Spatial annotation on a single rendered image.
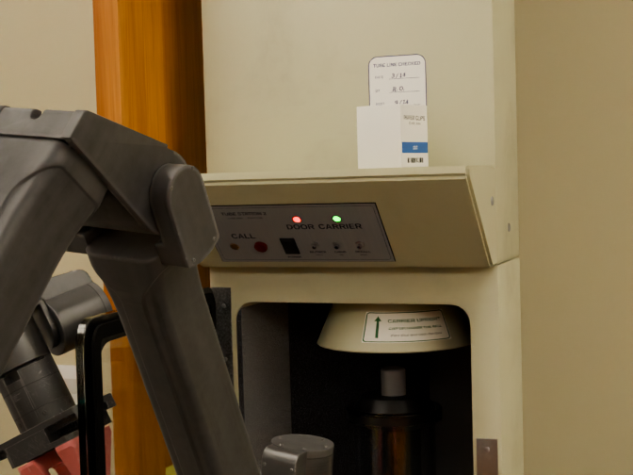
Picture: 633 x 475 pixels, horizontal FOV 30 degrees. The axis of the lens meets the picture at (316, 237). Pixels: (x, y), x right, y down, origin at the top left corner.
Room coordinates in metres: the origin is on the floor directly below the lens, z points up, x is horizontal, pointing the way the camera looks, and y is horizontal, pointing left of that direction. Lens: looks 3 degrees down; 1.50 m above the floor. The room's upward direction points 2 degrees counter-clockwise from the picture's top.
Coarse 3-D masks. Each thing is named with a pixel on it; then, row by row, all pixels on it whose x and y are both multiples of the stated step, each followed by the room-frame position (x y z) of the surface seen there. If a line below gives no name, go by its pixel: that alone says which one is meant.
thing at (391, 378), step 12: (384, 372) 1.31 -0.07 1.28; (396, 372) 1.31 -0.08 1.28; (384, 384) 1.31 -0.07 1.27; (396, 384) 1.31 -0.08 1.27; (360, 396) 1.32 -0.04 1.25; (372, 396) 1.31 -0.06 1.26; (384, 396) 1.31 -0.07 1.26; (396, 396) 1.31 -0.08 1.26; (408, 396) 1.31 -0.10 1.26; (420, 396) 1.31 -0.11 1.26; (360, 408) 1.30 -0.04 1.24; (372, 408) 1.29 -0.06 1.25; (384, 408) 1.28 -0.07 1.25; (396, 408) 1.28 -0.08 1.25; (408, 408) 1.28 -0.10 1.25; (420, 408) 1.29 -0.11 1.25
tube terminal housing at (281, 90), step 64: (256, 0) 1.27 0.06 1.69; (320, 0) 1.24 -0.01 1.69; (384, 0) 1.22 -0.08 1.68; (448, 0) 1.19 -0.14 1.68; (512, 0) 1.27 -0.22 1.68; (256, 64) 1.27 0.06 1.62; (320, 64) 1.24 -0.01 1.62; (448, 64) 1.19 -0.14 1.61; (512, 64) 1.26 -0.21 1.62; (256, 128) 1.27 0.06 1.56; (320, 128) 1.24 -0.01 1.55; (448, 128) 1.19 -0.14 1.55; (512, 128) 1.26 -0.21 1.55; (512, 192) 1.25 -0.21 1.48; (512, 256) 1.24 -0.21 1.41; (512, 320) 1.24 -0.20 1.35; (512, 384) 1.23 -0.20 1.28; (512, 448) 1.23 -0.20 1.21
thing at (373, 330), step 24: (336, 312) 1.29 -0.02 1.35; (360, 312) 1.26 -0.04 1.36; (384, 312) 1.25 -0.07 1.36; (408, 312) 1.25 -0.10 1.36; (432, 312) 1.26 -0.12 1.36; (456, 312) 1.28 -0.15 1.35; (336, 336) 1.27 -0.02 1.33; (360, 336) 1.25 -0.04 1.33; (384, 336) 1.24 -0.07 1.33; (408, 336) 1.24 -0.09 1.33; (432, 336) 1.24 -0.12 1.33; (456, 336) 1.26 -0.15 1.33
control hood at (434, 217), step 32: (224, 192) 1.17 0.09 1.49; (256, 192) 1.15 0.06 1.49; (288, 192) 1.14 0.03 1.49; (320, 192) 1.13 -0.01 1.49; (352, 192) 1.12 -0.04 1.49; (384, 192) 1.11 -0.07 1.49; (416, 192) 1.10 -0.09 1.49; (448, 192) 1.09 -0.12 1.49; (480, 192) 1.11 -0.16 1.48; (384, 224) 1.14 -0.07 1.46; (416, 224) 1.13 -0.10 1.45; (448, 224) 1.12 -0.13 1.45; (480, 224) 1.12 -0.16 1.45; (416, 256) 1.17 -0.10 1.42; (448, 256) 1.16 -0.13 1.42; (480, 256) 1.14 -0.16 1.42
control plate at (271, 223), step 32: (224, 224) 1.20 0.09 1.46; (256, 224) 1.19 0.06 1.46; (288, 224) 1.18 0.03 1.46; (320, 224) 1.17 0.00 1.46; (352, 224) 1.15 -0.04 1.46; (224, 256) 1.24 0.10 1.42; (256, 256) 1.23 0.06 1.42; (288, 256) 1.21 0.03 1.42; (320, 256) 1.20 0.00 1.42; (352, 256) 1.19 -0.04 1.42; (384, 256) 1.18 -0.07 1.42
